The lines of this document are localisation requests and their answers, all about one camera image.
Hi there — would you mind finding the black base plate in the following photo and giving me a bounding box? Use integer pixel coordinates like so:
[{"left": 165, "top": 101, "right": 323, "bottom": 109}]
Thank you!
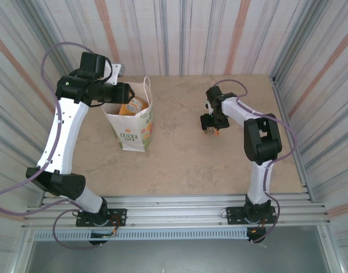
[
  {"left": 226, "top": 205, "right": 278, "bottom": 226},
  {"left": 75, "top": 208, "right": 128, "bottom": 228}
]

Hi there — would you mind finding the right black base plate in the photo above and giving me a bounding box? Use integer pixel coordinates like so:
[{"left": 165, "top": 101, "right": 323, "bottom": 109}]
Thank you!
[{"left": 226, "top": 205, "right": 278, "bottom": 226}]

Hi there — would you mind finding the aluminium rail frame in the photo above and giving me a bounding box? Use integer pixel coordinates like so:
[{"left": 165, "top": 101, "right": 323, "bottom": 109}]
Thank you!
[{"left": 21, "top": 194, "right": 333, "bottom": 229}]

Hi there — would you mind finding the white paper bag green print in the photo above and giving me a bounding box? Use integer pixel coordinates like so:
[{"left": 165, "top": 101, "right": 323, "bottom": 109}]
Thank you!
[{"left": 101, "top": 76, "right": 154, "bottom": 153}]

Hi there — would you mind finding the slotted grey cable duct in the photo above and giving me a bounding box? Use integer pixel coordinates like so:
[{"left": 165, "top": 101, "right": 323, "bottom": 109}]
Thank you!
[{"left": 32, "top": 229, "right": 249, "bottom": 242}]

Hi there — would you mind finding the orange snack packet white label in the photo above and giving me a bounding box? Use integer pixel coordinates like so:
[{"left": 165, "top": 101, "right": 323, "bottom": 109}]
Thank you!
[{"left": 118, "top": 96, "right": 149, "bottom": 116}]

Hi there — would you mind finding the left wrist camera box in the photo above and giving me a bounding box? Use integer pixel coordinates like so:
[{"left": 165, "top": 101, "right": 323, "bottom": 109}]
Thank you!
[{"left": 104, "top": 61, "right": 125, "bottom": 86}]

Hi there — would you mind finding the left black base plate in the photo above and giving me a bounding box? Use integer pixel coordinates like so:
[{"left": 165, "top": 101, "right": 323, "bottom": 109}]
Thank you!
[{"left": 75, "top": 208, "right": 128, "bottom": 228}]

